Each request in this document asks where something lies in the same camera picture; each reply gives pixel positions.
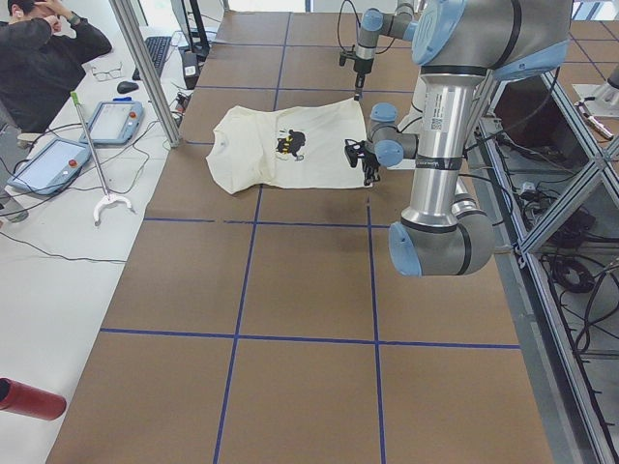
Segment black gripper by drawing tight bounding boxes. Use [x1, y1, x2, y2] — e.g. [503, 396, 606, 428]
[339, 46, 373, 102]
[344, 139, 380, 188]

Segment cream long-sleeve cat shirt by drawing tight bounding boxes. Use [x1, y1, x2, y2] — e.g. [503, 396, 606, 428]
[206, 99, 366, 194]

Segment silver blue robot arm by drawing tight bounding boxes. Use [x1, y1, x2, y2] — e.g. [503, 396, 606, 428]
[337, 1, 427, 102]
[340, 1, 573, 276]

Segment black power adapter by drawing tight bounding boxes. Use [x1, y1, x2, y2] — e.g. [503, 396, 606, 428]
[181, 51, 200, 90]

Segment black keyboard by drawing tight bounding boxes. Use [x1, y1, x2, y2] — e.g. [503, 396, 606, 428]
[144, 36, 172, 77]

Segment black computer mouse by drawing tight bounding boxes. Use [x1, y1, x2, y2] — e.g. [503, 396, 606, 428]
[116, 81, 139, 95]

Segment far blue teach pendant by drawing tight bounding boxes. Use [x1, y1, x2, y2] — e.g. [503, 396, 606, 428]
[87, 100, 144, 146]

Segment blue teach pendant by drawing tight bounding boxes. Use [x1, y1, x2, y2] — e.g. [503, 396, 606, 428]
[8, 137, 91, 195]
[87, 100, 144, 146]

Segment eyeglasses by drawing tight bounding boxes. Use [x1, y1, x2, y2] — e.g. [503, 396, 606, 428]
[91, 62, 123, 82]

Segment reacher grabber stick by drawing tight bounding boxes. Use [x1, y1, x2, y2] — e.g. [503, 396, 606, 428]
[71, 91, 134, 227]

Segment near blue teach pendant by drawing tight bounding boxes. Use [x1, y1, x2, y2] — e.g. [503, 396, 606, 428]
[8, 137, 91, 195]

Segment person in black sweater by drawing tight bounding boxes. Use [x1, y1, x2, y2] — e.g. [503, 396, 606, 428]
[1, 1, 112, 132]

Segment red cylinder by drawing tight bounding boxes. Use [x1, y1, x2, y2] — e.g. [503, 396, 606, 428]
[1, 378, 67, 421]

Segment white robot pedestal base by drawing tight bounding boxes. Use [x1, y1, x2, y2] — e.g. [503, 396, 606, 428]
[396, 75, 427, 170]

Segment aluminium frame post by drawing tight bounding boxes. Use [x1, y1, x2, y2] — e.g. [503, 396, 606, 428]
[109, 0, 181, 148]

